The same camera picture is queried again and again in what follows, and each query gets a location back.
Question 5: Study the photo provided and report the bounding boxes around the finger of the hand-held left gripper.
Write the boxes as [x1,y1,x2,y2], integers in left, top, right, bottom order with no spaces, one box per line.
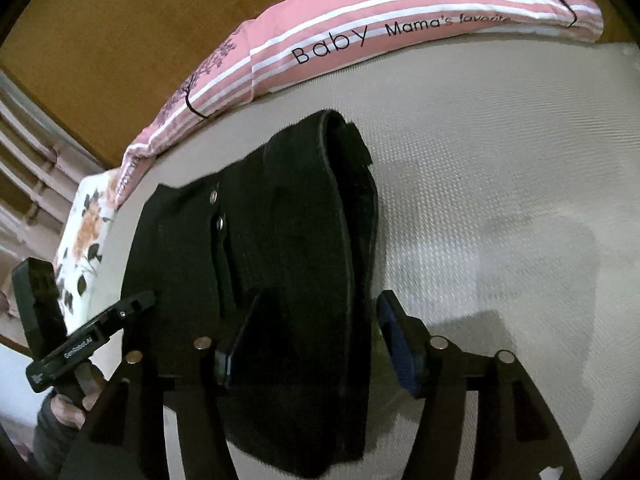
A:
[97,290,157,333]

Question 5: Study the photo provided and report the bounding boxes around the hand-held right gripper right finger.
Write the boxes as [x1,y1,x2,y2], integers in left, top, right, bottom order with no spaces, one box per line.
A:
[376,290,583,480]

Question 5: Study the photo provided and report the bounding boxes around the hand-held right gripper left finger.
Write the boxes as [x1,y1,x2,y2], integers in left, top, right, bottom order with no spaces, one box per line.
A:
[60,290,273,480]

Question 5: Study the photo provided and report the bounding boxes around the black pants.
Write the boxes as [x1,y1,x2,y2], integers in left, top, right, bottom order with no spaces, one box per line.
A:
[120,109,381,478]

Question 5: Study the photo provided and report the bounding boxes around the person's left forearm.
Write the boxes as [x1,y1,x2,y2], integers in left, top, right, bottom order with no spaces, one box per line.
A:
[32,395,86,476]

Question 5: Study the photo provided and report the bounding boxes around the person's left hand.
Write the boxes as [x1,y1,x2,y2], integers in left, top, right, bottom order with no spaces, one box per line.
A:
[47,362,108,433]

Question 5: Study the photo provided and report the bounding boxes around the white orange-flowered cloth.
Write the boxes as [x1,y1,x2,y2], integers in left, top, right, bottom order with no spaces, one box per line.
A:
[52,167,123,321]

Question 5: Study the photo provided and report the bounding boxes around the white wooden railing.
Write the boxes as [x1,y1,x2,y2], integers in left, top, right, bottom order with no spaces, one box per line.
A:
[0,72,103,261]

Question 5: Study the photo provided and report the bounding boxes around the beige bed mattress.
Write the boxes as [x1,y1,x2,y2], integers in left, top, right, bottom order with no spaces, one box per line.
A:
[95,40,640,480]

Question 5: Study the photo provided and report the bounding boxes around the wooden headboard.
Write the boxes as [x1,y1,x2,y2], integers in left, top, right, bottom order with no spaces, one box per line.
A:
[0,0,451,171]

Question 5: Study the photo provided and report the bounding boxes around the pink striped pillow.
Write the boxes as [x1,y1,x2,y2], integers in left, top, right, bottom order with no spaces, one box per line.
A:
[114,0,603,208]

